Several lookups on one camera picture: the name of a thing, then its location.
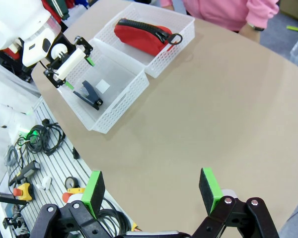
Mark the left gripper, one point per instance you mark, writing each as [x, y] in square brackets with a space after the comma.
[64, 41]

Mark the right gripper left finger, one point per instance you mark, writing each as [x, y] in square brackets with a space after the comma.
[96, 193]

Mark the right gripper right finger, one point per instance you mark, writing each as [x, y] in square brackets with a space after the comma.
[208, 191]

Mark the black stapler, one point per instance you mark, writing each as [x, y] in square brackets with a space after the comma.
[90, 95]

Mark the red zipper pouch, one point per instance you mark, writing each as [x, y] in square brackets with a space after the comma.
[139, 37]

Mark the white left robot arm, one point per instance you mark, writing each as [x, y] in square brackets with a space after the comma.
[17, 19]

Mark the person's right forearm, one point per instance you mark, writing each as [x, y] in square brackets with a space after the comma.
[166, 3]

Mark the person's left forearm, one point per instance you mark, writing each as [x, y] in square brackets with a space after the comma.
[263, 12]

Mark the person's left hand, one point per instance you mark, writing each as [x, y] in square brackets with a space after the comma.
[250, 33]

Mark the yellow emergency stop button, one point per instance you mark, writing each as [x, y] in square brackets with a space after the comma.
[74, 191]
[27, 193]

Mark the black tape roll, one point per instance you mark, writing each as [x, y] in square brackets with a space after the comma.
[66, 183]

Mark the small black block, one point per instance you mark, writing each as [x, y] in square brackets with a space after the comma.
[75, 153]

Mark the small yellow item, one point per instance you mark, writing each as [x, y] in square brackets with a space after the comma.
[135, 226]

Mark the white plastic clip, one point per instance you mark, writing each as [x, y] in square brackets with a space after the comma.
[46, 181]

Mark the grey black handheld controller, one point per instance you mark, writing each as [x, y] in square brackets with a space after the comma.
[31, 166]

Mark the white perforated plastic basket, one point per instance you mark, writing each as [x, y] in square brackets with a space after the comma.
[109, 122]
[164, 64]

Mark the black flat bar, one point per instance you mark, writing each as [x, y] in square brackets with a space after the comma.
[7, 199]

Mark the person in pink hoodie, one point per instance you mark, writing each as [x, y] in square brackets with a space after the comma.
[213, 12]

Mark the wristwatch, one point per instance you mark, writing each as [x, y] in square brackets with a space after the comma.
[258, 28]

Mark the cardboard box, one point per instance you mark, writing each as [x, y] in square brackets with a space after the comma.
[295, 6]

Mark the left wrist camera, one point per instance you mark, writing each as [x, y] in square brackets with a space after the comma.
[69, 64]

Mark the slotted aluminium base plate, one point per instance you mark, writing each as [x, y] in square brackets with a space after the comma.
[54, 163]

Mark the black metal bracket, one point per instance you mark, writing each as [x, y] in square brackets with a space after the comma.
[15, 223]

